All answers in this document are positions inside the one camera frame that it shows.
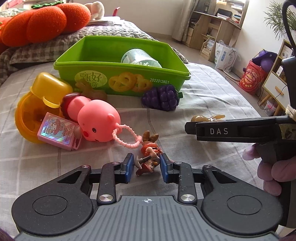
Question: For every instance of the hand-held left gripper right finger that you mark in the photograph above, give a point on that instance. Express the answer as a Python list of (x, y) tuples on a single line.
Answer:
[(164, 169)]

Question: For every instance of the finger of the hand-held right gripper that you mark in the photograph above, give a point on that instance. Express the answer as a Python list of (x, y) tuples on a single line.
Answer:
[(254, 129)]

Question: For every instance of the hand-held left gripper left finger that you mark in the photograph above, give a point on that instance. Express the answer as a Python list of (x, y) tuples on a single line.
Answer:
[(129, 166)]

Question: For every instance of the brown and red figurine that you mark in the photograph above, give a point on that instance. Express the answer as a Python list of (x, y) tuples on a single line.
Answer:
[(150, 153)]

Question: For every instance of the tan octopus toy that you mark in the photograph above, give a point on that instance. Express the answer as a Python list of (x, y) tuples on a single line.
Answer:
[(198, 118)]

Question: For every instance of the pink pig toy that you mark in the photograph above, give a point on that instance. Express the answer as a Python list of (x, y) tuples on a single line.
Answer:
[(97, 118)]

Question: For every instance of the purple grape toy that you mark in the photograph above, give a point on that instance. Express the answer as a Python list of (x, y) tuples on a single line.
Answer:
[(161, 97)]

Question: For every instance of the pink card box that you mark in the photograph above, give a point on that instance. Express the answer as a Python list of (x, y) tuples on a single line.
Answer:
[(57, 132)]

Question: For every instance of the brown antler toy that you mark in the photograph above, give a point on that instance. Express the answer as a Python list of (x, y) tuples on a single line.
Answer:
[(92, 91)]

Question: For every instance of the clear cotton swab jar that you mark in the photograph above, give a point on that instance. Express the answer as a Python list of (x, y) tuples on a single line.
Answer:
[(138, 58)]

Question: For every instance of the orange plastic bowl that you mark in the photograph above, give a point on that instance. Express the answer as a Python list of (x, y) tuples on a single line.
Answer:
[(25, 115)]

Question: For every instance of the green plastic box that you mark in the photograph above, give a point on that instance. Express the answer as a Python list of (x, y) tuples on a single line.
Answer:
[(92, 51)]

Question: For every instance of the person's right hand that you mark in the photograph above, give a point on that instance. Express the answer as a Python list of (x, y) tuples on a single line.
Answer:
[(282, 171)]

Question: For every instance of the white cabinet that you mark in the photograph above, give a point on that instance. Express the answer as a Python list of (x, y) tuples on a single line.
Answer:
[(275, 85)]

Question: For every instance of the red bucket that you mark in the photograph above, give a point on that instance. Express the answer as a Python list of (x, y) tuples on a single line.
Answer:
[(252, 78)]

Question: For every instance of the grey grid bed sheet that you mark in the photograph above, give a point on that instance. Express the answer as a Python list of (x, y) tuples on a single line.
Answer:
[(208, 97)]

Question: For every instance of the white paper bag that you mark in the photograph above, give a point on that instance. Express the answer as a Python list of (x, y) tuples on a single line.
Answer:
[(224, 58)]

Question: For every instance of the wooden desk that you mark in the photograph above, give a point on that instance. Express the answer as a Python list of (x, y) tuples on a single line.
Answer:
[(203, 25)]

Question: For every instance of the green plant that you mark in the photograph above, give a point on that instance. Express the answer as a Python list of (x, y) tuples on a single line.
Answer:
[(274, 14)]

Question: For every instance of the black laptop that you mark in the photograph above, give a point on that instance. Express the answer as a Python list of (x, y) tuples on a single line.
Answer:
[(223, 12)]

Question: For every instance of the grey curtain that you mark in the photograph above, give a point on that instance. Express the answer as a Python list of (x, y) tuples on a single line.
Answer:
[(185, 18)]

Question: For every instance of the grey checked pillow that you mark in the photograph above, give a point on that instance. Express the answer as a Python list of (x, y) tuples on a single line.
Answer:
[(104, 31)]

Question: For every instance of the white papers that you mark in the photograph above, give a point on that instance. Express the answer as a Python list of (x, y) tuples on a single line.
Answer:
[(104, 21)]

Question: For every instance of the red stand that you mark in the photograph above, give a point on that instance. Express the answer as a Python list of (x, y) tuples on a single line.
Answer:
[(115, 11)]

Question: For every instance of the white plush toy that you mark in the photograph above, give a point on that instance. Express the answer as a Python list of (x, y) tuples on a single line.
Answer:
[(96, 9)]

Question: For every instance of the large orange pumpkin cushion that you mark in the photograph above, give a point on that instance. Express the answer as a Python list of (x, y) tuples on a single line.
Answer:
[(46, 23)]

